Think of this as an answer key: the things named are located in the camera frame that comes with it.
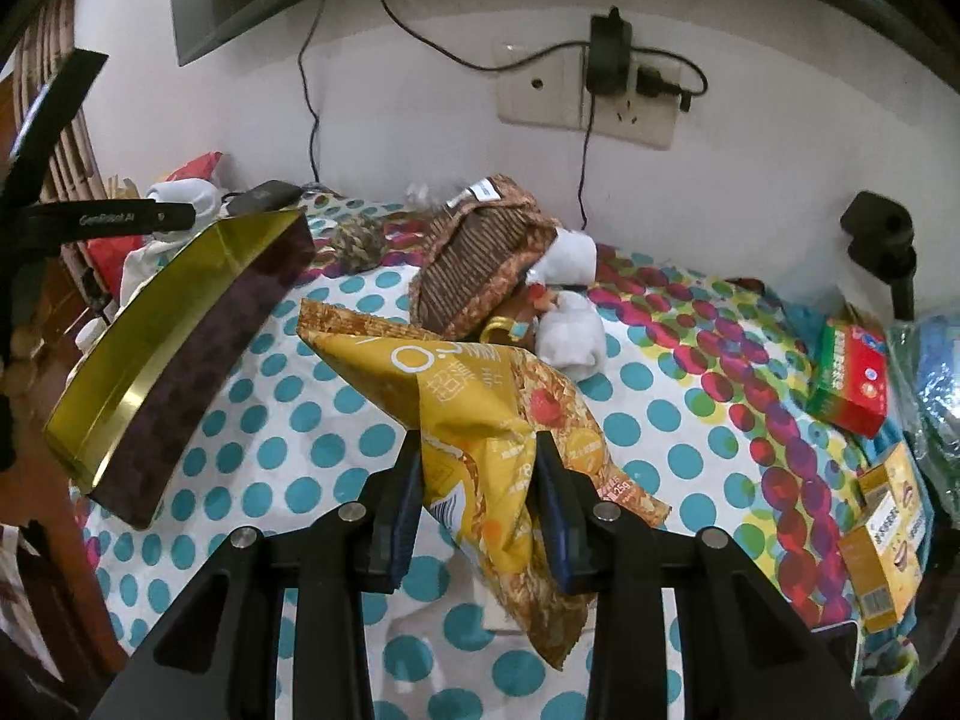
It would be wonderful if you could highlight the black flat device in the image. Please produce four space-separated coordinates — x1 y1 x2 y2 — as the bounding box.
224 179 302 216

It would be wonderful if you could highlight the yellow carton box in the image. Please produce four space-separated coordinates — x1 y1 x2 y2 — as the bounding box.
839 442 926 634

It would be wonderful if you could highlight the red plastic bag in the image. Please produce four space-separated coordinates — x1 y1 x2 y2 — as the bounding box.
86 149 224 305

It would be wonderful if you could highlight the gold tin box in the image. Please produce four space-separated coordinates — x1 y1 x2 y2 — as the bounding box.
44 210 314 530

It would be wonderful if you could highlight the white sock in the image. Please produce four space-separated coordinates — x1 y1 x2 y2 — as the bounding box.
535 291 607 382
526 227 599 288

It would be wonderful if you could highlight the red green medicine box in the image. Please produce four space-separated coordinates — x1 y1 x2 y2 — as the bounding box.
807 320 889 439

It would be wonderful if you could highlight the white wall socket plate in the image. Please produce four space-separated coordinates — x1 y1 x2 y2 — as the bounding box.
491 35 680 152

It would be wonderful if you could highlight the brown patterned snack bag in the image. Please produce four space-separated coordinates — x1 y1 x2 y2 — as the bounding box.
409 174 560 340

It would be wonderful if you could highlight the black power adapter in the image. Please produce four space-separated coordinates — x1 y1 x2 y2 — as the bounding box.
584 7 633 98

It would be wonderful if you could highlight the polka dot bed sheet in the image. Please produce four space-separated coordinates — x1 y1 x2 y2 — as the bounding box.
70 190 939 720

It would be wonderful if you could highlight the braided rope ball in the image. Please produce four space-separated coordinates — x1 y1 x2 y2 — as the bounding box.
331 216 387 275

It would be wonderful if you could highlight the yellow chip bag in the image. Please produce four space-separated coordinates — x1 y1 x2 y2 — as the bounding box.
298 299 670 668

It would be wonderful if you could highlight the black hanging cable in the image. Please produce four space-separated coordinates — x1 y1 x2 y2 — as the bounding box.
296 0 329 185

